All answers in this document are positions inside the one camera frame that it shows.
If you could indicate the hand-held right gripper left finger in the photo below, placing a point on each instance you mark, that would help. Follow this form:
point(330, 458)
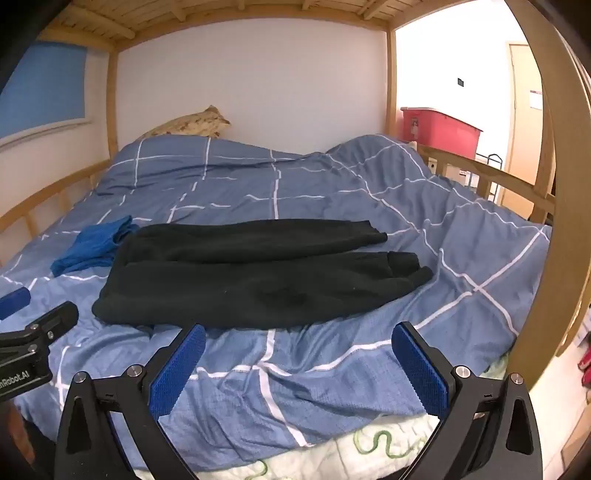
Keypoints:
point(178, 369)

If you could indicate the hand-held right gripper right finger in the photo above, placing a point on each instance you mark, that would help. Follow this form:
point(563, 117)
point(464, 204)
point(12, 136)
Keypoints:
point(422, 369)

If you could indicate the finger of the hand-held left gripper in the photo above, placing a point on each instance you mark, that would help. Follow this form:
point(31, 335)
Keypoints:
point(51, 321)
point(13, 302)

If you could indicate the black pants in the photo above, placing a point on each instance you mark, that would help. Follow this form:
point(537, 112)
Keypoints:
point(231, 277)

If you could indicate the person's left forearm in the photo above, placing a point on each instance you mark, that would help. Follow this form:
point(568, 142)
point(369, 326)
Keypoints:
point(16, 431)

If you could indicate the folded blue garment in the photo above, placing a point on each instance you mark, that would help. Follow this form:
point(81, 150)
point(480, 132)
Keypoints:
point(87, 249)

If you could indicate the white green-patterned bed sheet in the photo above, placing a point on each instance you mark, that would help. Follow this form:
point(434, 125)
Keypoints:
point(369, 450)

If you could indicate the red item on floor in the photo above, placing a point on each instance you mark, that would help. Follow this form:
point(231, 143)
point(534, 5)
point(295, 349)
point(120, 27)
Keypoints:
point(586, 367)

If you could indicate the blue checked blanket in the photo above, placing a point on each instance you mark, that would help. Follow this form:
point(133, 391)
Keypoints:
point(323, 194)

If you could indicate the blue window blind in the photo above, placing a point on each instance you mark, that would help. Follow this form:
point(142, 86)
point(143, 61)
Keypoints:
point(41, 87)

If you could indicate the red storage bin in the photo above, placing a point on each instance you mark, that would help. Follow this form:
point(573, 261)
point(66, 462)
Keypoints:
point(443, 131)

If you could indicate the yellow patterned pillow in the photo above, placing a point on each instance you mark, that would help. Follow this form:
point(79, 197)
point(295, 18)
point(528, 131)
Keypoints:
point(189, 124)

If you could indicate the beige door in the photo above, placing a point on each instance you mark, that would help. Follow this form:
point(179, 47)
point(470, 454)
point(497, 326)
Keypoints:
point(524, 147)

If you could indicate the paper notice on door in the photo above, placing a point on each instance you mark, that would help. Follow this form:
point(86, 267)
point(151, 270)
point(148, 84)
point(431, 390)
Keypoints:
point(535, 100)

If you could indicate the wooden bunk bed frame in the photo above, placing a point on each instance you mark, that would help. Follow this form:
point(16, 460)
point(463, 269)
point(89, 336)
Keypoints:
point(391, 83)

